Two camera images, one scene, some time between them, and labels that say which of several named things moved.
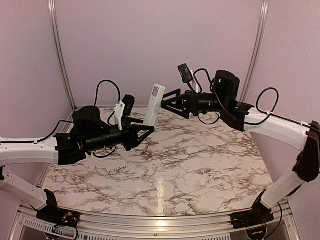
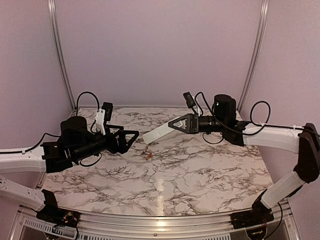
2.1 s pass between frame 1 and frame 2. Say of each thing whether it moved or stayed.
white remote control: moved
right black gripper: moved
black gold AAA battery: stayed
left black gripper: moved
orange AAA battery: stayed
